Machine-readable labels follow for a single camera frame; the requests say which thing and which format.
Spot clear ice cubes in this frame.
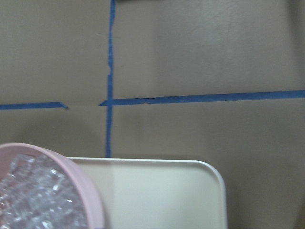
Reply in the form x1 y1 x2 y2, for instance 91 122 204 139
0 154 89 229

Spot pink bowl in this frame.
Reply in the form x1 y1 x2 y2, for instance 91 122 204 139
0 143 106 229

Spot beige plastic tray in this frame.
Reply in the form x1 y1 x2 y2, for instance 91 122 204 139
73 157 228 229

